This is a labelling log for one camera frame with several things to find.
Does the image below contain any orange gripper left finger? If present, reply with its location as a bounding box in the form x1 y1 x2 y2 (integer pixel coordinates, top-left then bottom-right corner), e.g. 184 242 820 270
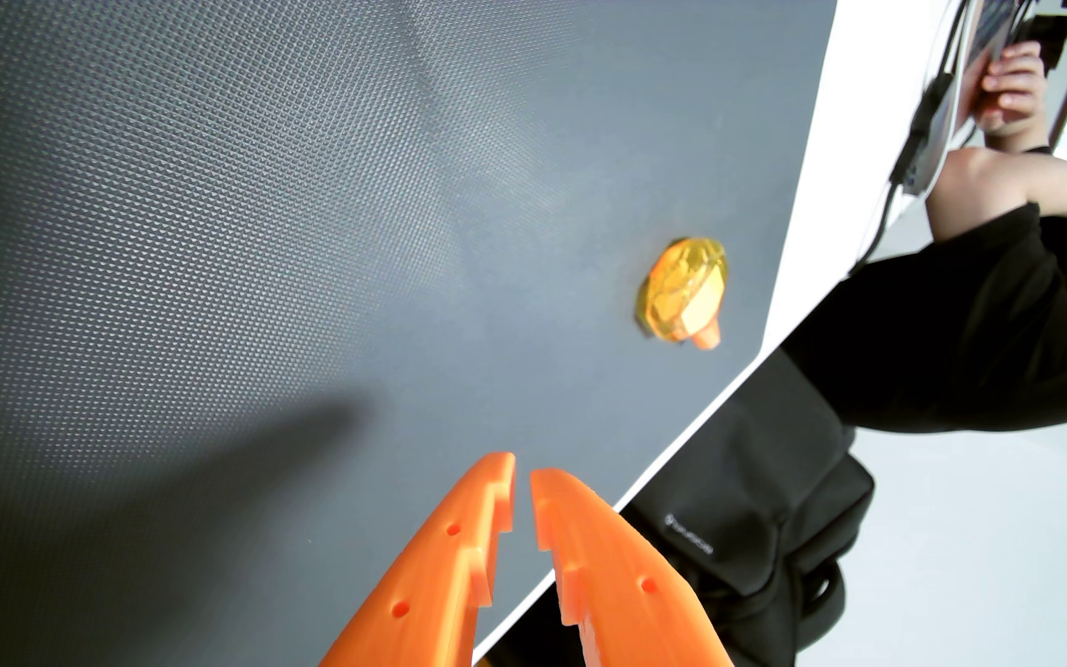
319 452 517 667

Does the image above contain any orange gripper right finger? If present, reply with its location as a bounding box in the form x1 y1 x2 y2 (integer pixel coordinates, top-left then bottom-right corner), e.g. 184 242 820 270
530 468 734 667

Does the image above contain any yellow eyedrops bottle orange cap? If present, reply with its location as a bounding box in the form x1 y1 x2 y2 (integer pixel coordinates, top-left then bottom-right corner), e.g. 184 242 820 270
635 237 729 351

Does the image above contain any person's hand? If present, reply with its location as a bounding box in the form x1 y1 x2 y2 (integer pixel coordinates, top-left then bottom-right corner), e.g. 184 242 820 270
973 41 1048 138

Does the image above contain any black bag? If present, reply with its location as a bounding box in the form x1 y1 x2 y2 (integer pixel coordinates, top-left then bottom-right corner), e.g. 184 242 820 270
473 347 876 667

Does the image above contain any dark grey textured mat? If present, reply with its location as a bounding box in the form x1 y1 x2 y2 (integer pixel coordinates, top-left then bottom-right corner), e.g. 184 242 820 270
0 0 839 667

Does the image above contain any person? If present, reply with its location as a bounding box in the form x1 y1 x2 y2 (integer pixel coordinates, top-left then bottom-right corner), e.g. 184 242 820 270
779 139 1067 437

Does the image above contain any silver laptop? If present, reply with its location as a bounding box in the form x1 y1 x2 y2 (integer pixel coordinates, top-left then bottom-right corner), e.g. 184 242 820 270
902 0 1026 198

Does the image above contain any black cable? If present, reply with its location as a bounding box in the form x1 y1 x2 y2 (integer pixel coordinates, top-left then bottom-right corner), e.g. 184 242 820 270
848 0 974 277

